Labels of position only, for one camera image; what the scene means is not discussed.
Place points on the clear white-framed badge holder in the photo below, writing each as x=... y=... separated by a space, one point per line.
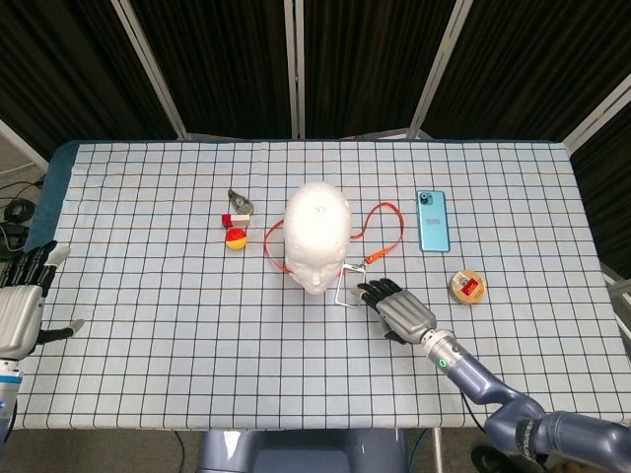
x=354 y=266

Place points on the blue checked tablecloth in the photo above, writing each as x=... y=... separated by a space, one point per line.
x=148 y=295

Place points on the black folding screen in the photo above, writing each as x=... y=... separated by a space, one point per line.
x=222 y=59

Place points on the blue smartphone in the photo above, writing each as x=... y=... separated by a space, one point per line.
x=434 y=222

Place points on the white foam mannequin head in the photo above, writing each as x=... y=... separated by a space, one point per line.
x=318 y=231

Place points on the black power adapter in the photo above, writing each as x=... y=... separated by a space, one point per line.
x=11 y=236

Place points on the round tin with red label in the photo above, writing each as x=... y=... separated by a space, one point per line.
x=467 y=288

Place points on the white rectangular block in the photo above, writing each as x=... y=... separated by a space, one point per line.
x=240 y=219

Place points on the white metal table leg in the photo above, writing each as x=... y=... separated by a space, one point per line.
x=438 y=451

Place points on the grey metal stand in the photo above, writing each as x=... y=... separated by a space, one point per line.
x=622 y=295

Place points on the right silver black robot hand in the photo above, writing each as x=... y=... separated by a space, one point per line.
x=404 y=313

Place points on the small red cube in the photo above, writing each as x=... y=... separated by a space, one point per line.
x=226 y=220

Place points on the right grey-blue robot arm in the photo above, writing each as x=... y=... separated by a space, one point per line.
x=473 y=374

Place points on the yellow and red ball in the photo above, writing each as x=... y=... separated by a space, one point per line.
x=236 y=241

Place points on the grey-blue robot torso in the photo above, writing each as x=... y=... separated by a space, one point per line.
x=296 y=453

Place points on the black floor object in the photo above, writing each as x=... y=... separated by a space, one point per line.
x=483 y=460

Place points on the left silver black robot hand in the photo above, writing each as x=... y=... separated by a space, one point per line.
x=20 y=315

